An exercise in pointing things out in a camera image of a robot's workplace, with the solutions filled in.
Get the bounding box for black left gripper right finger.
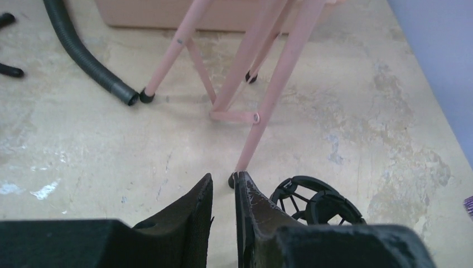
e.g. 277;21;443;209
234;171;435;267

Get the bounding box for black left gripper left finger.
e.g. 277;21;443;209
1;174;213;267

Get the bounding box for black microphone tripod stand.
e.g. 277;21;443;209
270;175;366;226

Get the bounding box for purple glitter microphone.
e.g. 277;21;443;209
463;196;473;218

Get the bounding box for pink folding music stand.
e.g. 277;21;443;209
139;0;337;172

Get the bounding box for pink plastic storage box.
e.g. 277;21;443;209
94;0;337;34

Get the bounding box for black curved hose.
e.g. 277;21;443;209
42;0;141;107

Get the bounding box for black handled pliers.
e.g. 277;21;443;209
0;12;26;79

